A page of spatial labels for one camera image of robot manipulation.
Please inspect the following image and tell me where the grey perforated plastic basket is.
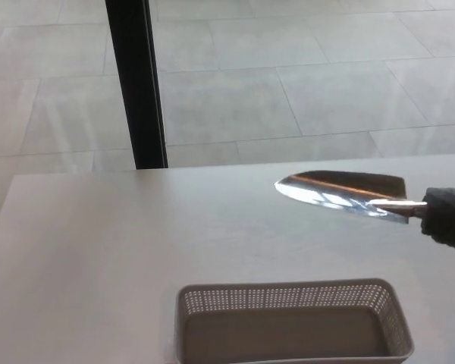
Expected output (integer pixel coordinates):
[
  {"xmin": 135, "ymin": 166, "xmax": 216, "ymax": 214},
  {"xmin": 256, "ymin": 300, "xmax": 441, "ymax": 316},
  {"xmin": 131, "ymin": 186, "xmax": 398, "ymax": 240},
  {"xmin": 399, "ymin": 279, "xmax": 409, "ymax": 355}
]
[{"xmin": 171, "ymin": 278, "xmax": 416, "ymax": 364}]

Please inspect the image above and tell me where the black vertical frame post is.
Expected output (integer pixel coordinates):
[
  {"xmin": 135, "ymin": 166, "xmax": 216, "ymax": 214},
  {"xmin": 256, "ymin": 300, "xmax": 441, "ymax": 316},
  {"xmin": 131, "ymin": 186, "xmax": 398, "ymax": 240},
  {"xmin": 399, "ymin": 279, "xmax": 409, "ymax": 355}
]
[{"xmin": 104, "ymin": 0, "xmax": 169, "ymax": 170}]

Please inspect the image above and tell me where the steel garden trowel wooden handle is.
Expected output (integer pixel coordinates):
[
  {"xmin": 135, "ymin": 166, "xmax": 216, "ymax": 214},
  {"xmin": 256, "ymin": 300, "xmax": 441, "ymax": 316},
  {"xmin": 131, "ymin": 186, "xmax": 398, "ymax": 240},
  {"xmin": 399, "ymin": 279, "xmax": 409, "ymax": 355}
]
[{"xmin": 274, "ymin": 170, "xmax": 455, "ymax": 252}]

